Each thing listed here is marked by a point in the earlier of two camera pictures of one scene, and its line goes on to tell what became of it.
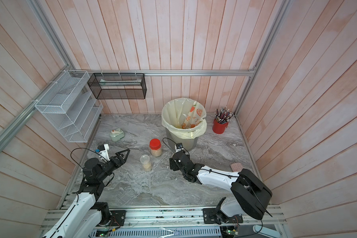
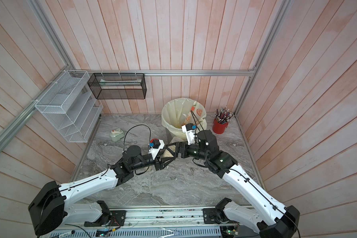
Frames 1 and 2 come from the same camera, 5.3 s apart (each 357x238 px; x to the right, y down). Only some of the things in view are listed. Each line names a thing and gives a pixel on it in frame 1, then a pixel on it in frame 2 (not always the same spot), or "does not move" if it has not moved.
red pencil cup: [218, 128] does not move
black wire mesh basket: [118, 86] does not move
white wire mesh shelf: [69, 105] does not move
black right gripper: [173, 164] -> [176, 154]
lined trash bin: [184, 117] does not move
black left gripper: [121, 160] -> [161, 163]
